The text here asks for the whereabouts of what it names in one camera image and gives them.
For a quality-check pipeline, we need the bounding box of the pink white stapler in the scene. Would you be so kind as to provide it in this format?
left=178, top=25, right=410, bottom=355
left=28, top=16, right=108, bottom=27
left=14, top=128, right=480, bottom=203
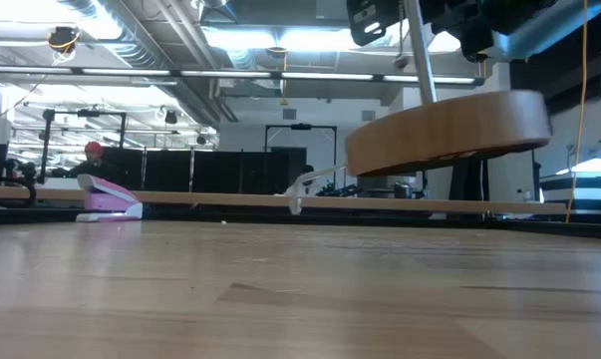
left=75, top=173, right=145, bottom=224

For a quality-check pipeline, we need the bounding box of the yellow cable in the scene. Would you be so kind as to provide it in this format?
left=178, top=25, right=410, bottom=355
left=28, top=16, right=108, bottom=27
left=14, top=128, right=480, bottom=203
left=564, top=0, right=591, bottom=224

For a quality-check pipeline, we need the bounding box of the black ceiling cord reel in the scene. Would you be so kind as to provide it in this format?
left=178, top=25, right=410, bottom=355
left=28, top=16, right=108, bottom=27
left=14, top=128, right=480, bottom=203
left=46, top=25, right=83, bottom=54

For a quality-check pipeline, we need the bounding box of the wooden base table lamp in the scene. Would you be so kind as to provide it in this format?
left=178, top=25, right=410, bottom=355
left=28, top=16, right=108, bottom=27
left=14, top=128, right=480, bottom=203
left=344, top=0, right=554, bottom=179

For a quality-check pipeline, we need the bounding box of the long ceiling light bar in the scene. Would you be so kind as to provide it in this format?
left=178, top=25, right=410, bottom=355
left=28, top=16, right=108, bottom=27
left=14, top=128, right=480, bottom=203
left=0, top=64, right=486, bottom=88

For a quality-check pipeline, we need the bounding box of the light wooden desk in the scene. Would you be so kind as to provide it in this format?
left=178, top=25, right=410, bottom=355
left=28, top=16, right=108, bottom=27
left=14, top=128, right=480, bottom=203
left=0, top=184, right=568, bottom=217

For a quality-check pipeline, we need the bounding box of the person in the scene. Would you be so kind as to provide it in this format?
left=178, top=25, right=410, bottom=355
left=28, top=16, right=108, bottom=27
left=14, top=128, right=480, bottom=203
left=68, top=140, right=123, bottom=183
left=299, top=164, right=318, bottom=189

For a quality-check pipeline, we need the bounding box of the white lamp cable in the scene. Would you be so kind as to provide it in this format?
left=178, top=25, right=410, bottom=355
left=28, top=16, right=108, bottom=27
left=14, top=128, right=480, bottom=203
left=283, top=164, right=349, bottom=216

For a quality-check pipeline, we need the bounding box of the thick black cable loop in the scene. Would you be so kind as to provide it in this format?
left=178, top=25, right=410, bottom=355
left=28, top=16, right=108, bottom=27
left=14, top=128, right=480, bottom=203
left=0, top=174, right=39, bottom=210

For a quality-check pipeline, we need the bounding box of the black white storage shelf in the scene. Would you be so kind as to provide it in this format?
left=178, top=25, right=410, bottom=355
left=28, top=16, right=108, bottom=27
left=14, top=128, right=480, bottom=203
left=538, top=171, right=601, bottom=215

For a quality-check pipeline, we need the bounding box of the black folded panel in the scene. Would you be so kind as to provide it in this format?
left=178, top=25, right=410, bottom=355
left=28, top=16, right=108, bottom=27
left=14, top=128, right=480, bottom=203
left=448, top=158, right=487, bottom=202

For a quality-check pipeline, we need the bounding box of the white board panel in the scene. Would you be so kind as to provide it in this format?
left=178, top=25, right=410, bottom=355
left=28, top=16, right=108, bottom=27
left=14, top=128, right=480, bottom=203
left=485, top=148, right=537, bottom=203

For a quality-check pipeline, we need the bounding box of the silver ventilation duct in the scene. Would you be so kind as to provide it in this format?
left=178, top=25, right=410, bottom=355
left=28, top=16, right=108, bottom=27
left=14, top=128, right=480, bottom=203
left=56, top=0, right=222, bottom=130

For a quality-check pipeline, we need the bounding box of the black aluminium frame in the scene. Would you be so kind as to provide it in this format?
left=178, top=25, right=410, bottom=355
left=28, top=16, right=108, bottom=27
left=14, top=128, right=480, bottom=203
left=0, top=205, right=601, bottom=241

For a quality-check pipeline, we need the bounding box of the black partition panel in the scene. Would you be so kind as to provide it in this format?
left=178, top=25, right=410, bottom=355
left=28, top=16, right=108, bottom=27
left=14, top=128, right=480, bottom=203
left=102, top=146, right=145, bottom=191
left=193, top=150, right=242, bottom=195
left=145, top=149, right=193, bottom=193
left=239, top=146, right=309, bottom=195

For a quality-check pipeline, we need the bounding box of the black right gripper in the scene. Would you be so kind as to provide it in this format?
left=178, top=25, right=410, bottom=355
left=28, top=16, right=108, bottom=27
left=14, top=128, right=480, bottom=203
left=346, top=0, right=558, bottom=51

